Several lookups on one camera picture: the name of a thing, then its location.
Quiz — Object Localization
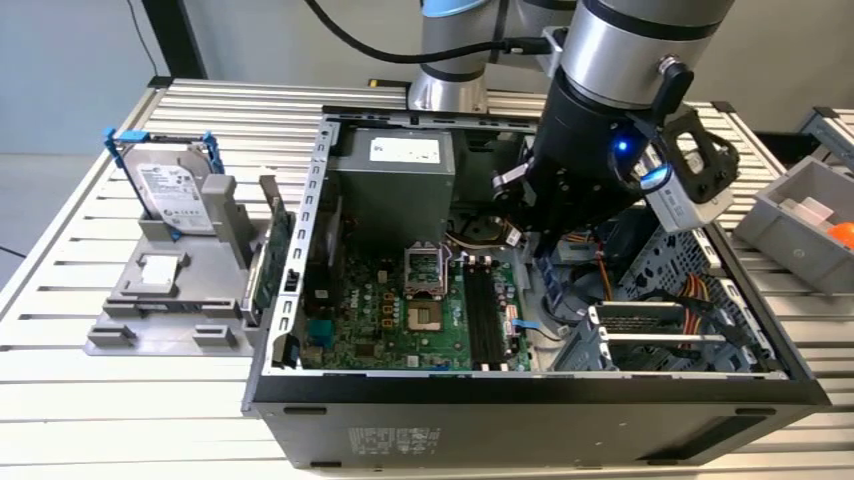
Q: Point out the silver disk bay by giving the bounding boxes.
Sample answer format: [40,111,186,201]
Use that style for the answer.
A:
[585,298,730,372]

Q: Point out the black cable bundle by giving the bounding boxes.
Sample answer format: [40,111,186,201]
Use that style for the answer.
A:
[446,212,528,251]

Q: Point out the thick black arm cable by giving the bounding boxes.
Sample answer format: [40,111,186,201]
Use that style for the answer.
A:
[304,0,557,65]

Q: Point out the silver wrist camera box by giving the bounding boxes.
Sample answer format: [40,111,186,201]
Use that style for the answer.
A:
[638,164,735,234]

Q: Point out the black frame post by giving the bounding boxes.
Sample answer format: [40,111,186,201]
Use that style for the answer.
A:
[142,0,208,81]

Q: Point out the green graphics card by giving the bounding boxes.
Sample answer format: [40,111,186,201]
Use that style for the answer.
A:
[243,174,299,331]

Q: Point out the grey parts rack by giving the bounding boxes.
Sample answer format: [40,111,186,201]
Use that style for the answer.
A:
[84,173,268,357]

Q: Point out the CPU socket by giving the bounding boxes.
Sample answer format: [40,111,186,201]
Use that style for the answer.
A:
[406,298,447,332]

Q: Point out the hard disk in blue carrier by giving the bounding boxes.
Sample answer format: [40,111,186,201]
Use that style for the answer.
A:
[100,128,226,239]

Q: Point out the black open PC case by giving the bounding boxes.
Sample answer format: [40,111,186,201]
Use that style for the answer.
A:
[239,102,833,471]

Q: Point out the metal socket cover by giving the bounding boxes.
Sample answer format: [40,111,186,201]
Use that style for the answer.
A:
[403,242,447,296]

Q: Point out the orange yellow red wires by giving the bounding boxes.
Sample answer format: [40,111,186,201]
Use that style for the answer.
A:
[677,273,710,346]

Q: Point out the pale block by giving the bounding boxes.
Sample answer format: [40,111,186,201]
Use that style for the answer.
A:
[779,196,835,221]

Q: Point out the black RAM slot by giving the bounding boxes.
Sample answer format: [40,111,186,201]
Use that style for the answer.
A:
[483,254,512,372]
[463,254,490,372]

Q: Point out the grey power supply unit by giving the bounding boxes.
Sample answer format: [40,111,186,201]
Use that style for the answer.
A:
[326,125,459,251]

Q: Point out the grey plastic bin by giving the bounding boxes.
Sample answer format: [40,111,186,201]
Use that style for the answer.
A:
[733,155,854,301]

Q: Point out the small metal slat table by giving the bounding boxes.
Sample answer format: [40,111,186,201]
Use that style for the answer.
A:
[797,106,854,174]

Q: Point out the orange ball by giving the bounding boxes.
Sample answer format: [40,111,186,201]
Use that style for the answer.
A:
[825,222,854,250]

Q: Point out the small camera on silver bracket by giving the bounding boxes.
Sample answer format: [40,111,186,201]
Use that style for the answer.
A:
[491,164,532,204]

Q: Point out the green motherboard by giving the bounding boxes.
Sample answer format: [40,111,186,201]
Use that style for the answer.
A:
[298,249,535,374]

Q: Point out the thin orange wire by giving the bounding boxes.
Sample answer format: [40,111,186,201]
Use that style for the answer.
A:
[595,249,614,301]

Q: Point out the silver CPU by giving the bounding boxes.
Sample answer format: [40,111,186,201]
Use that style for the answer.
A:
[139,255,182,285]

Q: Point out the black camera mount frame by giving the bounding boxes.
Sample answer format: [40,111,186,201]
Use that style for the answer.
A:
[666,108,743,205]

